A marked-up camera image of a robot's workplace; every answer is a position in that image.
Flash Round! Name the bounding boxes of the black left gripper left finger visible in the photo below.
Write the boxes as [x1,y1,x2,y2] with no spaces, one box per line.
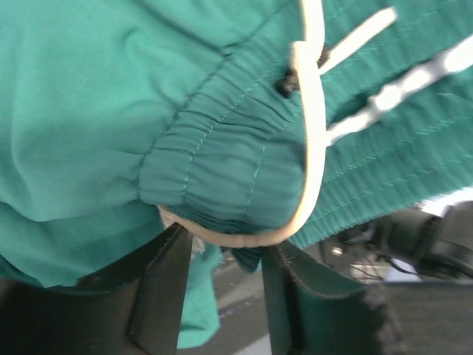
[77,223,192,354]

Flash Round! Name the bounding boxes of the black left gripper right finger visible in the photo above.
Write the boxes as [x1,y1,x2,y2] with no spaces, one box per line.
[262,242,366,354]

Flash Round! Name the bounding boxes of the teal green shorts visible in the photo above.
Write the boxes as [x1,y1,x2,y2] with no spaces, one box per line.
[0,0,473,351]

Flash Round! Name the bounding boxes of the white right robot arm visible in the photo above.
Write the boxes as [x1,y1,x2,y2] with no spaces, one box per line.
[318,201,472,281]

